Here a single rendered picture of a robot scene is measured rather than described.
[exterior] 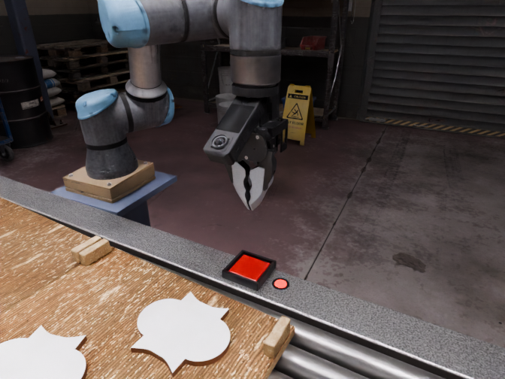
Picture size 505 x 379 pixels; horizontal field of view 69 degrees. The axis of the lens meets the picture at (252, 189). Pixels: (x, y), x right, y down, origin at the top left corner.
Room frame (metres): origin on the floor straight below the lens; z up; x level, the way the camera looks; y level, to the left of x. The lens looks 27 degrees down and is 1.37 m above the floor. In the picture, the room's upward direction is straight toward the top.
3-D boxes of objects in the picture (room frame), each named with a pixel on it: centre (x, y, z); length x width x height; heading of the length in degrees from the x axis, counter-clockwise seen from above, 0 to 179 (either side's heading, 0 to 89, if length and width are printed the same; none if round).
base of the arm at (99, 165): (1.04, 0.43, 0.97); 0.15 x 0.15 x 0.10
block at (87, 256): (0.57, 0.30, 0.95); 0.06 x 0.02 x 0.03; 149
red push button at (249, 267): (0.55, 0.01, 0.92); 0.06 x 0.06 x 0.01; 61
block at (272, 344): (0.37, -0.04, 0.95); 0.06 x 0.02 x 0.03; 149
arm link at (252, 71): (0.57, 0.00, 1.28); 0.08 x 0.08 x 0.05
